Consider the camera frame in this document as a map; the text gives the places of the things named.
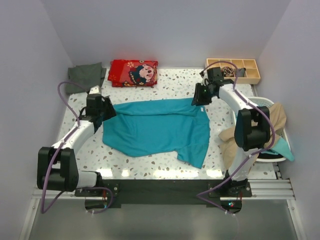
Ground teal t shirt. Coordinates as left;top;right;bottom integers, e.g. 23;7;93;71
270;137;295;162
102;98;210;169

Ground wooden compartment box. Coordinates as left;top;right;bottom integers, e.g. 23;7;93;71
205;58;261;85

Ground grey rolled sock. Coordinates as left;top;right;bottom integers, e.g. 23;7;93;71
235;67;246;78

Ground folded grey t shirt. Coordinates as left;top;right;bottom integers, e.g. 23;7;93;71
65;62;107;95

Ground patterned rolled sock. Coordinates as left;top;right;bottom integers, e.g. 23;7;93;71
221;66;235;78

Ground red cartoon folded cloth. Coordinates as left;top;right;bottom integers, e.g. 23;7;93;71
107;59;158;88

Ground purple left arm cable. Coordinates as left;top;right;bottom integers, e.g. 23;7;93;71
41;81;115;214

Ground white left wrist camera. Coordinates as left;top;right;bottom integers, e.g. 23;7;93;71
88;85;102;95

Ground white plastic laundry basket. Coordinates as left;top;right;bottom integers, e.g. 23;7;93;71
232;96;292;163

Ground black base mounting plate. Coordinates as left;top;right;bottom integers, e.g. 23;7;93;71
75;179;253;213

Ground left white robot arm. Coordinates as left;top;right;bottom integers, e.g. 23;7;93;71
36;93;116;196

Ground aluminium frame rail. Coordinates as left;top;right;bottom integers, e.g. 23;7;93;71
31;162;297;201

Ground beige t shirt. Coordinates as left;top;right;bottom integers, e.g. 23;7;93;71
218;102;287;169

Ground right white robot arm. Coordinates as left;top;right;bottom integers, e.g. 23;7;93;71
191;67;275;197

